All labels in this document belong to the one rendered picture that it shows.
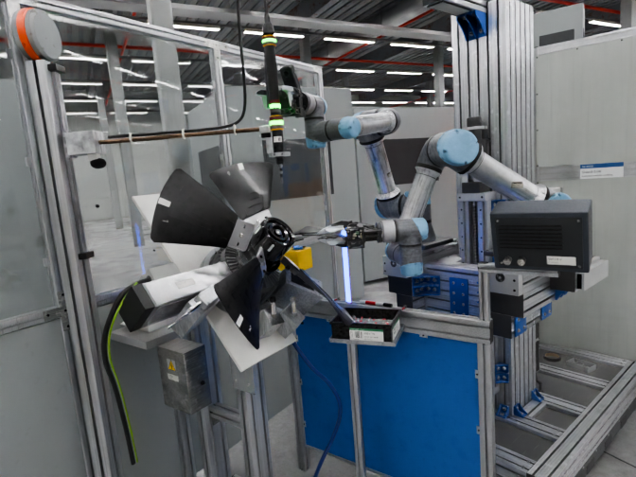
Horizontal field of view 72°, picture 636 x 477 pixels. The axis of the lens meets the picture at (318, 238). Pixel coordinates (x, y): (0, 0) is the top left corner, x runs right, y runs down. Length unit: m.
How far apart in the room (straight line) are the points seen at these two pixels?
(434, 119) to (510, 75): 3.93
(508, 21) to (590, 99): 0.95
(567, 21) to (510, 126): 3.26
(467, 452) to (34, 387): 1.53
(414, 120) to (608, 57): 3.17
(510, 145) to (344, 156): 2.66
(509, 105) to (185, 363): 1.60
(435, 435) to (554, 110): 1.92
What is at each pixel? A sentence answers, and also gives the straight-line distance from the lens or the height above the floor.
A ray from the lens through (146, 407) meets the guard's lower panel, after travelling 2.09.
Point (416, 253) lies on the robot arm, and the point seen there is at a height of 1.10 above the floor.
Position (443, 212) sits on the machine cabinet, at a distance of 6.04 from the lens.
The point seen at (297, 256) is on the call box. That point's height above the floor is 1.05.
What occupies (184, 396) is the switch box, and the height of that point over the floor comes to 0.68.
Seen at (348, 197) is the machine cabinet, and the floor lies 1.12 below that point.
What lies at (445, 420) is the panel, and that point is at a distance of 1.82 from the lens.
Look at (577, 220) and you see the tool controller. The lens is 1.40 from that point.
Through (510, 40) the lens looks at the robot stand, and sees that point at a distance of 2.11.
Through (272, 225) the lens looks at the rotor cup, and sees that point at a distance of 1.35.
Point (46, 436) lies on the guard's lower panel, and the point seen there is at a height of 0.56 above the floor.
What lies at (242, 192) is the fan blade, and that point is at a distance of 1.51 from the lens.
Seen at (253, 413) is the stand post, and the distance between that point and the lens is 1.59.
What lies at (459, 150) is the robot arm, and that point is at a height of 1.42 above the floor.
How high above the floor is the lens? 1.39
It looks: 8 degrees down
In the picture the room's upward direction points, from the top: 5 degrees counter-clockwise
